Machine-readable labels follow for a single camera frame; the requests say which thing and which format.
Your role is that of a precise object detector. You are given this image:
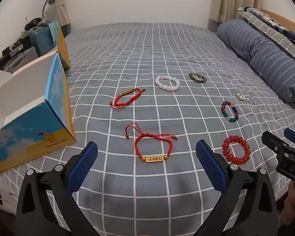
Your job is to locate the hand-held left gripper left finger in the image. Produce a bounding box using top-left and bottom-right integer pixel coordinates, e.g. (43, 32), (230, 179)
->
(16, 141), (106, 236)

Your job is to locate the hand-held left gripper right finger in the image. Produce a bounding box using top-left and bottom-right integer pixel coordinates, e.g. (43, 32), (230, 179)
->
(195, 140), (279, 236)

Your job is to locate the multicolour glass bead bracelet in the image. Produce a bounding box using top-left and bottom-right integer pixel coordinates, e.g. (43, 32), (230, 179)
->
(221, 101), (239, 123)

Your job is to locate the blue and yellow cardboard box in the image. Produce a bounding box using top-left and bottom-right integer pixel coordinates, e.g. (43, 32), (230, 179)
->
(0, 27), (77, 174)

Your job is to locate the brown and green bead bracelet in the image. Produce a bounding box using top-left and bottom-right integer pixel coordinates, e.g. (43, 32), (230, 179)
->
(189, 72), (207, 84)

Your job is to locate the red cord bracelet gold tube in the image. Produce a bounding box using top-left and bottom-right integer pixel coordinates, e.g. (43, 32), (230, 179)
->
(110, 87), (146, 111)

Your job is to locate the pink bead bracelet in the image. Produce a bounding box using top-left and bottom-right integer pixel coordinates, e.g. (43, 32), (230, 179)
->
(154, 75), (180, 92)

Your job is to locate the person's right hand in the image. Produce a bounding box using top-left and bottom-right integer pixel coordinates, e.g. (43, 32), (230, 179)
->
(279, 181), (295, 227)

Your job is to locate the white pearl earrings set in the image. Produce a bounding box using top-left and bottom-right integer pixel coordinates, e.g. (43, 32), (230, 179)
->
(236, 93), (251, 103)

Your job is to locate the blue striped pillow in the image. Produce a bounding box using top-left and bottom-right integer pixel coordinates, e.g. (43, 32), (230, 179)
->
(216, 19), (295, 104)

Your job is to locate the grey plaid pillow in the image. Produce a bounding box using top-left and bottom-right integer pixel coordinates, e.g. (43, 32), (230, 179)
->
(237, 6), (295, 62)

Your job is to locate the wooden headboard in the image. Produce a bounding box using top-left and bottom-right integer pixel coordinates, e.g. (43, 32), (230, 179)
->
(261, 8), (295, 40)

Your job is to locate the grey suitcase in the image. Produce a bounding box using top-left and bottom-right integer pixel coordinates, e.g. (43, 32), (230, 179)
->
(0, 47), (38, 73)

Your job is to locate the grey checked bed sheet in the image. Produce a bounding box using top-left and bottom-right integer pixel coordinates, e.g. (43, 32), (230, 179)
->
(0, 22), (295, 236)

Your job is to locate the teal suitcase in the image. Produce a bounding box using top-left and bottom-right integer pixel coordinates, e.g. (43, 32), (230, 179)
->
(29, 25), (57, 57)

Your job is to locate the pile of dark boxes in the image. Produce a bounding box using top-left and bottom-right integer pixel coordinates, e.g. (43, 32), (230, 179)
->
(1, 37), (31, 57)

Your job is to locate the teal cloth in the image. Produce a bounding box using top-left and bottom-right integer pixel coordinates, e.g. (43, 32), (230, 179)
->
(48, 22), (59, 47)

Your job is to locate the beige curtain beside pillow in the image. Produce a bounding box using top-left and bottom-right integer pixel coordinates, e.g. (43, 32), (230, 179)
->
(210, 0), (263, 22)

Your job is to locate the beige curtain beside lamp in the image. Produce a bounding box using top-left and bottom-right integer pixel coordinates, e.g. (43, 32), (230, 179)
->
(56, 4), (72, 29)

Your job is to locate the red bead bracelet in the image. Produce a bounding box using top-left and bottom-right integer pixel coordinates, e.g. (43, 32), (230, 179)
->
(222, 135), (251, 165)

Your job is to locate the red cord bracelet gold plate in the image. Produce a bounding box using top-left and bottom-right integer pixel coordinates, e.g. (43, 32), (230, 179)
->
(125, 122), (177, 164)

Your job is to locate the dark tangled cables pile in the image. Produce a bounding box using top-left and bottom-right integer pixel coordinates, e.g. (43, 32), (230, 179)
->
(25, 17), (50, 30)

